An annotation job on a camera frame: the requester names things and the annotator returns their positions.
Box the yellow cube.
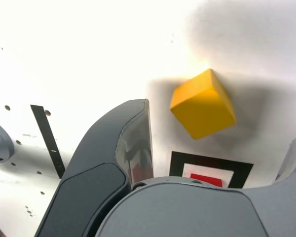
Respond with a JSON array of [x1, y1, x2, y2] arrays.
[[170, 68, 237, 141]]

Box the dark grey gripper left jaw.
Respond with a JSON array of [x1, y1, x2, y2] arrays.
[[36, 98, 154, 237]]

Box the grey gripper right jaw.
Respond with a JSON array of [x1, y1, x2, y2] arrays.
[[96, 130, 296, 237]]

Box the red cube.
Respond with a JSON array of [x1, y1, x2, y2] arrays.
[[189, 173, 223, 188]]

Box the black tape strip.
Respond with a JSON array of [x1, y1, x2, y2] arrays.
[[30, 104, 66, 179]]

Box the black tape square outline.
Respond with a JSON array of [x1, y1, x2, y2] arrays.
[[169, 151, 254, 190]]

